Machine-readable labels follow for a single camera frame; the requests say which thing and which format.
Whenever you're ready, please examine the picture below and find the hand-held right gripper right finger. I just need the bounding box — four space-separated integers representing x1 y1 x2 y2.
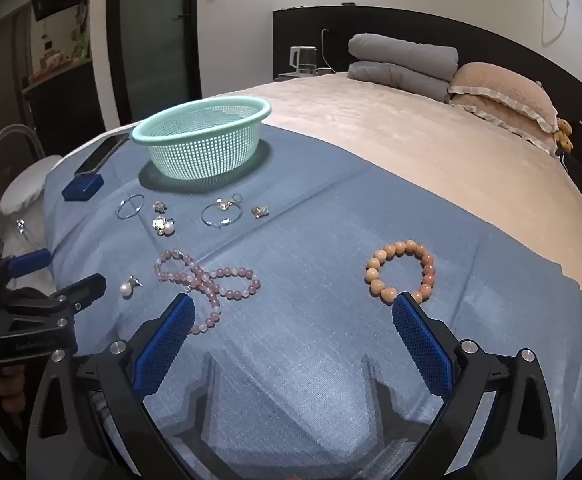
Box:
392 291 572 480

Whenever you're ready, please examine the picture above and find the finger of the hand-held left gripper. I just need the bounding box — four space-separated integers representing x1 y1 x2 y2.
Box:
0 249 52 307
0 273 107 367

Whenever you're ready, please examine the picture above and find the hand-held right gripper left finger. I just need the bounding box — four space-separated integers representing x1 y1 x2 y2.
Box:
25 292 197 480

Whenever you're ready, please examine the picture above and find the pearl earring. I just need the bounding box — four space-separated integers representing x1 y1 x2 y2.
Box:
120 275 144 301

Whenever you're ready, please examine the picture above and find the orange bead bracelet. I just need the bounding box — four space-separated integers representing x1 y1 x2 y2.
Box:
364 240 437 306

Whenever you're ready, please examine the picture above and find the purple bead bracelet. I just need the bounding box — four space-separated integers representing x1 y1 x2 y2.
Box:
155 248 262 336

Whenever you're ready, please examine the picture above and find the mint green plastic basket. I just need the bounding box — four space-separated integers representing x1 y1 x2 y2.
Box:
131 97 272 181

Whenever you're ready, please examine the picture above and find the blue jewelry box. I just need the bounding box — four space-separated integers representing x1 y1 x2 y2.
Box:
61 174 105 203

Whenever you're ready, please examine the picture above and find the clear chair with white cushion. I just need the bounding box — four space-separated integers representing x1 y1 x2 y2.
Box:
0 122 63 221

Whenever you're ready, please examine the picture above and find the thin silver hoop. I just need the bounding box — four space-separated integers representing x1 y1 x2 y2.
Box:
116 194 145 220

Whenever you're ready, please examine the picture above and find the black smartphone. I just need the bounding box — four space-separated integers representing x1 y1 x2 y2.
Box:
74 133 131 177

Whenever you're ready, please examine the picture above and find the silver hoop bangle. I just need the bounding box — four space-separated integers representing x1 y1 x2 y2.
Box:
201 202 243 229

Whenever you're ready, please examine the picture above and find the blue cloth mat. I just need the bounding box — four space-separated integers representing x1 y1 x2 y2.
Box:
44 122 582 480

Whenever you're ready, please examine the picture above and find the dark shelf unit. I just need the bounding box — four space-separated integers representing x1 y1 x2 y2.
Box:
18 0 108 153

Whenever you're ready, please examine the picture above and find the bed with pink cover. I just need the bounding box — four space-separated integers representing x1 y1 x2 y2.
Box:
198 71 582 306

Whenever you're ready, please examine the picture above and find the beige ruffled pillow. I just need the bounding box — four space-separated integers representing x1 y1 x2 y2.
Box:
450 62 560 133
448 92 558 157

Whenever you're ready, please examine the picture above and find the frosted glass door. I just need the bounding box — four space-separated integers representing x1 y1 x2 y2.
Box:
106 0 203 122

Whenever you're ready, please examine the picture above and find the brown plush toy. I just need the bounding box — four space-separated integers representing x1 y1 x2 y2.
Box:
553 119 574 154

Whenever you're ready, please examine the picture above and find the grey folded quilt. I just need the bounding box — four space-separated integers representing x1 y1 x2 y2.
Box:
347 60 454 103
348 33 459 81

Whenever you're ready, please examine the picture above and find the white electric kettle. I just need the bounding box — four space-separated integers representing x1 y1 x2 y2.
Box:
290 46 318 76

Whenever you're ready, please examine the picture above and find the black headboard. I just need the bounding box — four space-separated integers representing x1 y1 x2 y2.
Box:
272 6 582 183

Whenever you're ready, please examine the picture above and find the white hanging cable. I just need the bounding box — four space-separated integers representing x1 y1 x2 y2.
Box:
541 0 572 45

